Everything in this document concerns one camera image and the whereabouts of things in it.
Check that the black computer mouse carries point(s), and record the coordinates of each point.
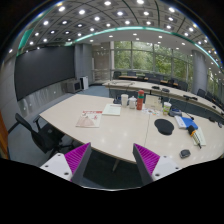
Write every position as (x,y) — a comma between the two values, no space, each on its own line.
(185,153)

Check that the black office chair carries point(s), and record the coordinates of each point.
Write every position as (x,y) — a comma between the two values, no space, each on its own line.
(46,138)

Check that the white desk calendar card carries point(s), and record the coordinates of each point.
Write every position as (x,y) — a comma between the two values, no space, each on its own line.
(152,102)

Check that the white paper booklet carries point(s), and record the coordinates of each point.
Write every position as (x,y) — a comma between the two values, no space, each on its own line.
(112,110)

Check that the black round mouse pad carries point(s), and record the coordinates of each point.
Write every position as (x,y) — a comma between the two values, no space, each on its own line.
(164,126)

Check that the green labelled drink cup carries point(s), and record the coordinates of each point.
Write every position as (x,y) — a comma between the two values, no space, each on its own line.
(166,108)

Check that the large black wall screen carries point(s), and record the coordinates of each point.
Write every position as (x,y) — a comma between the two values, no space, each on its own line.
(42,67)

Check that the red and white magazine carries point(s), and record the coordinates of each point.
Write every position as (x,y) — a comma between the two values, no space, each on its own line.
(89,119)

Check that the yellow black marker pen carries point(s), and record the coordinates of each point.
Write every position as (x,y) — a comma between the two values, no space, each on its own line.
(192,133)

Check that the white paper cup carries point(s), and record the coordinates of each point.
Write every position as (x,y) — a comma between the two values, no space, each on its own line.
(124,100)

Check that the grey box cabinet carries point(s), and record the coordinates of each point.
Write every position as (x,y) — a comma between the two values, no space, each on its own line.
(73,86)

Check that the white lidded mug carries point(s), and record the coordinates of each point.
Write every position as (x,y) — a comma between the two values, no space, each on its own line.
(132,102)

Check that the blue notebook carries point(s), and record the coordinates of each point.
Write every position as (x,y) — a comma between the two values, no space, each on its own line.
(184,123)

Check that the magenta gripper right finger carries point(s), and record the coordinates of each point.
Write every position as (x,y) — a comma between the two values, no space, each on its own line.
(146,162)

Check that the red thermos bottle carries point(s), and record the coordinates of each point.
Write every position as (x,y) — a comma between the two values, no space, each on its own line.
(140,100)

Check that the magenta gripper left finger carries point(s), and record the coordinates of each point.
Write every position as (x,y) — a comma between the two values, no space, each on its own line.
(77,160)

